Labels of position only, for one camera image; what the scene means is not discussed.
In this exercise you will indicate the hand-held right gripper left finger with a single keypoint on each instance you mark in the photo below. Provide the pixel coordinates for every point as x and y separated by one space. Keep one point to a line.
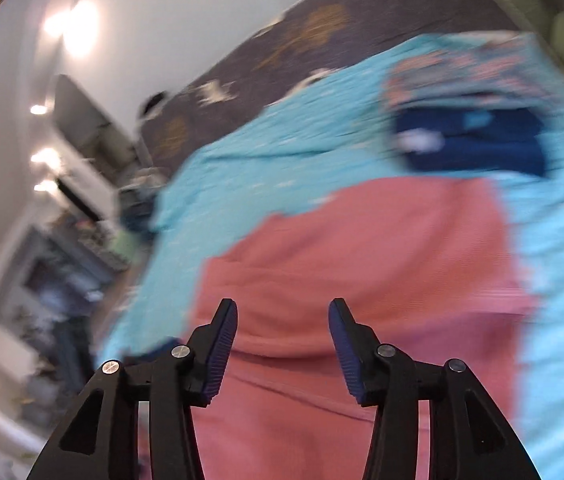
223 350

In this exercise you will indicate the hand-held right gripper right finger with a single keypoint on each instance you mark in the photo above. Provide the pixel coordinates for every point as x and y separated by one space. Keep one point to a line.
343 350

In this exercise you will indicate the pink cloth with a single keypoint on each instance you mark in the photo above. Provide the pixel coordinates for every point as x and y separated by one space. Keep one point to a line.
337 250

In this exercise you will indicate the pile of blue clothes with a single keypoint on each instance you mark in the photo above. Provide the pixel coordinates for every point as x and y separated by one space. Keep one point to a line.
137 205

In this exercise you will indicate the light blue star blanket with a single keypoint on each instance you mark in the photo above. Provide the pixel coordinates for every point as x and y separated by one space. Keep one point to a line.
287 160

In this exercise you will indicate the ceiling light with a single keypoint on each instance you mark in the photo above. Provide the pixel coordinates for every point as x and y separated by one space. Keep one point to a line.
44 187
38 108
44 155
72 25

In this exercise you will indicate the folded navy blue cloth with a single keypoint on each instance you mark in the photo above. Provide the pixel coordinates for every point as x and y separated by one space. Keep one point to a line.
487 150

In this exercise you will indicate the black object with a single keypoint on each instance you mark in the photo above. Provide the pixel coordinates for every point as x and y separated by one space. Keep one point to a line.
154 104

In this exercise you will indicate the folded floral cloth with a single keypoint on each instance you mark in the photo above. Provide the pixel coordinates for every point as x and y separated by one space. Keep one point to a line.
462 72

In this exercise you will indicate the dark deer print mattress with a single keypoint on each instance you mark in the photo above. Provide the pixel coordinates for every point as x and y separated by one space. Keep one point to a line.
362 25

